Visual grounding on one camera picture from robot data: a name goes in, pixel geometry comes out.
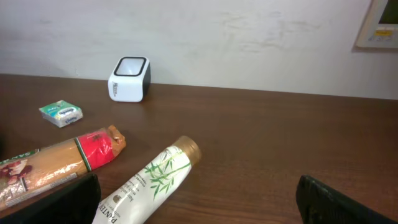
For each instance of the white barcode scanner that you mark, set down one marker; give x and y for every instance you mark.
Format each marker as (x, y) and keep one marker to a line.
(130, 79)

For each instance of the beige wall control panel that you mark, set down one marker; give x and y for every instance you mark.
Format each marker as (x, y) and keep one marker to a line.
(379, 29)

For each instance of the white shampoo tube gold cap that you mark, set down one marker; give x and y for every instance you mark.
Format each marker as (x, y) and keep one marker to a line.
(137, 199)

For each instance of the green tissue pack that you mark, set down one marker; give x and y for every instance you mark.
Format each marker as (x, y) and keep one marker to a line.
(61, 113)

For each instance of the orange spaghetti packet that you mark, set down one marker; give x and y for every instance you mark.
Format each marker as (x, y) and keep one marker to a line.
(32, 173)

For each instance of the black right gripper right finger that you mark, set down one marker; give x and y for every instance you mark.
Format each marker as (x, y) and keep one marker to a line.
(318, 203)

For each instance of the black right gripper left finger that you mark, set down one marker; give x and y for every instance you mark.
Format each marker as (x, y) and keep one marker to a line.
(75, 203)

